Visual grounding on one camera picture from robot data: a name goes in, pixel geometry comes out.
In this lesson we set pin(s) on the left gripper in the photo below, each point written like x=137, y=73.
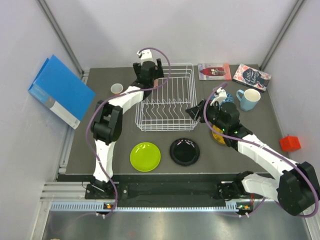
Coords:
x=157, y=73

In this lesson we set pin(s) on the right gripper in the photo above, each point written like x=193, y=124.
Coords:
x=199, y=110

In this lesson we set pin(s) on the yellow patterned plate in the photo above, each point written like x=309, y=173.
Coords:
x=216, y=135

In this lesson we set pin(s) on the blue triangle pattern bowl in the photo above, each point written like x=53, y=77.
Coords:
x=229, y=99

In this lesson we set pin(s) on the salmon dotted mug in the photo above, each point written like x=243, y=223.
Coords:
x=116, y=89

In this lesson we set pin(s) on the black plate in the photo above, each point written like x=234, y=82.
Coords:
x=184, y=152

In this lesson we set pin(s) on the light blue mug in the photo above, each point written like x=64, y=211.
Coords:
x=248, y=98

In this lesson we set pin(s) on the lime green plate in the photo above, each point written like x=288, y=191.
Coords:
x=145, y=157

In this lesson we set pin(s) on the tall pink cup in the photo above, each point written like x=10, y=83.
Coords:
x=156, y=83

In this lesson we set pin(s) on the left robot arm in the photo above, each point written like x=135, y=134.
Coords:
x=107, y=123

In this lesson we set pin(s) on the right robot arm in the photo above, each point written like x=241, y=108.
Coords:
x=294, y=186

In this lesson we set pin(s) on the red thin book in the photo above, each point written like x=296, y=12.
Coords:
x=214, y=72

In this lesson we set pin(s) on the floral paperback book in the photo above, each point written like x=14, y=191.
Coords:
x=252, y=78

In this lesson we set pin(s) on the blue folder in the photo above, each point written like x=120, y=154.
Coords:
x=61, y=91

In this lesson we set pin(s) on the orange red cube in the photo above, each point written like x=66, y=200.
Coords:
x=290, y=143

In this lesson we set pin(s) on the white wire dish rack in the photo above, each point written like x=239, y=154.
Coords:
x=165, y=108

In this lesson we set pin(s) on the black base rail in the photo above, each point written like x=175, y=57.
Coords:
x=167, y=190

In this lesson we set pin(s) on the slotted cable duct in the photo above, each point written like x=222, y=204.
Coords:
x=69, y=206

